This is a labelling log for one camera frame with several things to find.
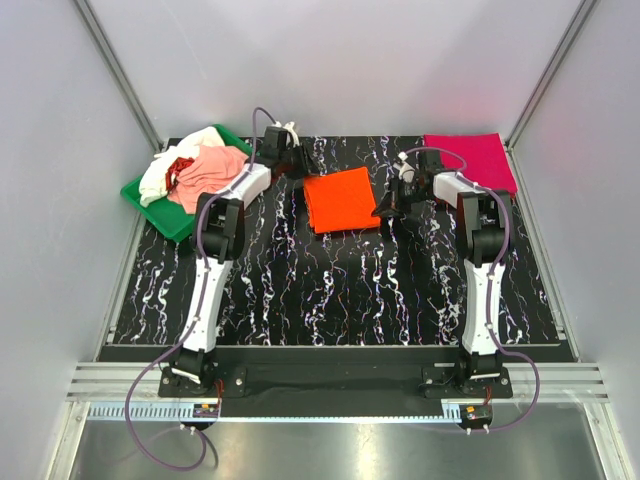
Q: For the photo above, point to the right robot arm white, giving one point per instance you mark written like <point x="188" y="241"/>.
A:
<point x="483" y="241"/>

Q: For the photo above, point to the aluminium corner post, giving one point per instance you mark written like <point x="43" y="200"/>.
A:
<point x="572" y="32"/>
<point x="99" y="37"/>

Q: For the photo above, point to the folded magenta t-shirt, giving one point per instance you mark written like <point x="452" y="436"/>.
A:
<point x="485" y="158"/>

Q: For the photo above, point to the orange t-shirt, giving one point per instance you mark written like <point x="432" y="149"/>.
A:
<point x="340" y="201"/>

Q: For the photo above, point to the aluminium corner post right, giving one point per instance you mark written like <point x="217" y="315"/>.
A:
<point x="572" y="32"/>

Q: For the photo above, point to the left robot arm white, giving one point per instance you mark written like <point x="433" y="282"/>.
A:
<point x="218" y="240"/>

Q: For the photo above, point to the aluminium corner post left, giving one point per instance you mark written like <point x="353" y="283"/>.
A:
<point x="99" y="37"/>

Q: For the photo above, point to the pink t-shirt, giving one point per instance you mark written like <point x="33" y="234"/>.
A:
<point x="213" y="170"/>

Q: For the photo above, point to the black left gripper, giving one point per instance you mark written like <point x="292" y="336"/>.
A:
<point x="300" y="152"/>

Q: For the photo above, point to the red black patterned t-shirt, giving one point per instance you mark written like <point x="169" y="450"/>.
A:
<point x="174" y="170"/>

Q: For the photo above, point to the aluminium front rail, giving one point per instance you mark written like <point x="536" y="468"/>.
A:
<point x="273" y="393"/>

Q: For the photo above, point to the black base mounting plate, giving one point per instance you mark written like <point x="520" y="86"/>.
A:
<point x="437" y="360"/>

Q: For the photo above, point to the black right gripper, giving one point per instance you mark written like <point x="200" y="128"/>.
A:
<point x="387" y="206"/>

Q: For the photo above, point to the green plastic tray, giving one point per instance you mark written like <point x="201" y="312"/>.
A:
<point x="170" y="218"/>

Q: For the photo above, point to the white t-shirt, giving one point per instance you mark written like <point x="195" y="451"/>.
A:
<point x="152" y="186"/>

